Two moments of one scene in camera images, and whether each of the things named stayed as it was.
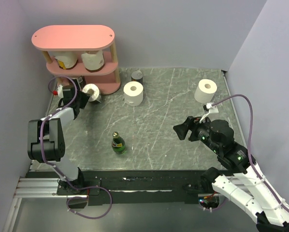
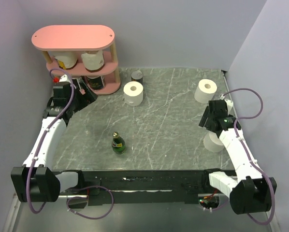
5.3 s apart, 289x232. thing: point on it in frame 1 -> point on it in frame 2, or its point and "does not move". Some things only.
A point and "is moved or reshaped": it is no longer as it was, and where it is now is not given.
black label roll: x=80 y=82 does not move
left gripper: x=85 y=97 does not move
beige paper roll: x=93 y=63 does not move
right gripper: x=191 y=123 -> x=206 y=114
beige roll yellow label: x=66 y=60 does not move
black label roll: x=93 y=90 is moved or reshaped
